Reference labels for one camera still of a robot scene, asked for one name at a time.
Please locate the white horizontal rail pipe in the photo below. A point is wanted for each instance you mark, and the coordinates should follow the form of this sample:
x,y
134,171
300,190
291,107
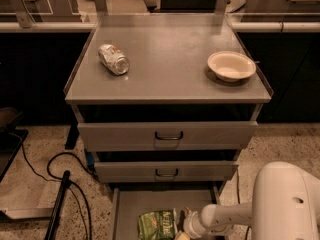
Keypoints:
x,y
250,27

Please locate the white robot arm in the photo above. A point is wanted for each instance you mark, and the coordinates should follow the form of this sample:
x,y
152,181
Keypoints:
x,y
285,206

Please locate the middle grey drawer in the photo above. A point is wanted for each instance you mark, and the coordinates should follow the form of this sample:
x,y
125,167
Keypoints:
x,y
189,171

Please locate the black middle drawer handle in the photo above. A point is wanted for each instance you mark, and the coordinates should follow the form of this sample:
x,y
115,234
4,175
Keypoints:
x,y
166,173

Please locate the black bar on floor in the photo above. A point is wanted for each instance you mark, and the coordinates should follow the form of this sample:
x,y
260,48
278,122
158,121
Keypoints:
x,y
55,216

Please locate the dark object left edge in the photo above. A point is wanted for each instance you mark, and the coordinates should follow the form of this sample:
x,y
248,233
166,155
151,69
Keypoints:
x,y
11,138

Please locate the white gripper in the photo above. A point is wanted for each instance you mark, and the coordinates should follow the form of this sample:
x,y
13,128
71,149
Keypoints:
x,y
192,226

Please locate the top grey drawer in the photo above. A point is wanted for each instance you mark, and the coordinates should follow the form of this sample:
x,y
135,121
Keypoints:
x,y
99,137

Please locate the grey drawer cabinet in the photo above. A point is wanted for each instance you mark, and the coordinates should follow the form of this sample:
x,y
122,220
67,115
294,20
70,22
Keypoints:
x,y
168,81

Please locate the bottom grey open drawer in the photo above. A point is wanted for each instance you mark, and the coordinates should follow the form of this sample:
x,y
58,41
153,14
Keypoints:
x,y
128,205

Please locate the black drawer handle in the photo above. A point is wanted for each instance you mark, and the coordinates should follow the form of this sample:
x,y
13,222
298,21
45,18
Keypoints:
x,y
176,137
166,173

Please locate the crushed silver soda can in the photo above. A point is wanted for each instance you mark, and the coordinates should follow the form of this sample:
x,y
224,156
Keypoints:
x,y
113,59

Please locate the green jalapeno chip bag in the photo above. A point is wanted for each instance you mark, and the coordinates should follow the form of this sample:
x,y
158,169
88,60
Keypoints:
x,y
157,225

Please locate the white paper bowl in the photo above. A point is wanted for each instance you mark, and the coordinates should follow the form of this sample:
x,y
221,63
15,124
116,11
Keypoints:
x,y
231,66

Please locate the black top drawer handle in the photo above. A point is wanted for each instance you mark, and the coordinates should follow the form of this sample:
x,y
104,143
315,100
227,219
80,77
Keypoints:
x,y
176,137

